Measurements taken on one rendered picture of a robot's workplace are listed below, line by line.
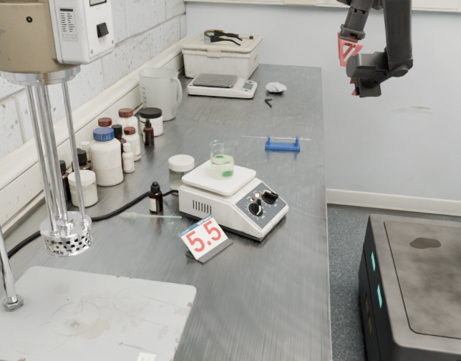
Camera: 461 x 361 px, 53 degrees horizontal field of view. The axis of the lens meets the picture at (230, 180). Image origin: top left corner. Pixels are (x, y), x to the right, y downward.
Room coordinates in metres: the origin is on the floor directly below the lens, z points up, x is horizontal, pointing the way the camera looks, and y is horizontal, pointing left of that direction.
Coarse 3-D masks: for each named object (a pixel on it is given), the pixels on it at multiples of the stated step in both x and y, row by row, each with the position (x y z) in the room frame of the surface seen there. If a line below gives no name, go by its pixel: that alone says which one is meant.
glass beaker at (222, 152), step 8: (224, 136) 0.90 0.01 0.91; (216, 144) 0.89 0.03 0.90; (224, 144) 0.90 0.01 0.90; (232, 144) 0.89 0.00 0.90; (216, 152) 0.85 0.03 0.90; (224, 152) 0.85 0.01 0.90; (232, 152) 0.86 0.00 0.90; (216, 160) 0.85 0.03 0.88; (224, 160) 0.85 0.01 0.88; (232, 160) 0.86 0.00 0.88; (216, 168) 0.85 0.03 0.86; (224, 168) 0.85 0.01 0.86; (232, 168) 0.86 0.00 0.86; (216, 176) 0.85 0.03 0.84; (224, 176) 0.85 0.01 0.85; (232, 176) 0.86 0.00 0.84
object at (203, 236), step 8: (208, 224) 0.77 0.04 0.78; (216, 224) 0.78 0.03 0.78; (192, 232) 0.73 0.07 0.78; (200, 232) 0.74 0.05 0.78; (208, 232) 0.75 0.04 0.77; (216, 232) 0.76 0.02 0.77; (192, 240) 0.72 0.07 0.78; (200, 240) 0.73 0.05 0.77; (208, 240) 0.74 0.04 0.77; (216, 240) 0.75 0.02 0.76; (192, 248) 0.71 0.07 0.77; (200, 248) 0.71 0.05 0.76
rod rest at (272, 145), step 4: (296, 136) 1.25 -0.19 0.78; (268, 140) 1.23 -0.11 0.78; (296, 140) 1.23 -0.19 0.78; (268, 144) 1.23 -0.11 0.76; (272, 144) 1.24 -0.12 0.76; (276, 144) 1.24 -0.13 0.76; (280, 144) 1.24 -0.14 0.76; (284, 144) 1.24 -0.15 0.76; (288, 144) 1.24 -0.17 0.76; (292, 144) 1.25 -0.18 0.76; (296, 144) 1.23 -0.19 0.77; (268, 148) 1.23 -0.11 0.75; (272, 148) 1.23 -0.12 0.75; (276, 148) 1.23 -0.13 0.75; (280, 148) 1.22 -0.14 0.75; (284, 148) 1.22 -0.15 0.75; (288, 148) 1.22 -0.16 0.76; (292, 148) 1.22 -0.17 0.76; (296, 148) 1.22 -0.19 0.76
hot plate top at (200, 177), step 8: (208, 160) 0.94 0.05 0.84; (200, 168) 0.90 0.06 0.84; (208, 168) 0.90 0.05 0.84; (240, 168) 0.91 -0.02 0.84; (184, 176) 0.86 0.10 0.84; (192, 176) 0.86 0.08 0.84; (200, 176) 0.86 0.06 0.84; (208, 176) 0.86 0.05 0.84; (240, 176) 0.87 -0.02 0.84; (248, 176) 0.87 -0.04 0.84; (192, 184) 0.84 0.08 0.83; (200, 184) 0.83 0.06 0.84; (208, 184) 0.83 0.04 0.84; (216, 184) 0.83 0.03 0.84; (224, 184) 0.83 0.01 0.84; (232, 184) 0.83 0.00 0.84; (240, 184) 0.83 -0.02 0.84; (216, 192) 0.81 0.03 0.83; (224, 192) 0.80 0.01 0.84; (232, 192) 0.80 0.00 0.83
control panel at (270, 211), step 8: (264, 184) 0.89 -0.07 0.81; (256, 192) 0.85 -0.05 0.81; (240, 200) 0.81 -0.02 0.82; (248, 200) 0.82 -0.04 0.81; (256, 200) 0.83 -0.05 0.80; (280, 200) 0.86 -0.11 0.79; (240, 208) 0.78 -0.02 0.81; (264, 208) 0.81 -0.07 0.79; (272, 208) 0.82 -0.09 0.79; (280, 208) 0.83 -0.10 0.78; (248, 216) 0.77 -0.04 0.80; (256, 216) 0.78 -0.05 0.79; (264, 216) 0.79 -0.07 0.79; (272, 216) 0.80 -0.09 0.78; (264, 224) 0.77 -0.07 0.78
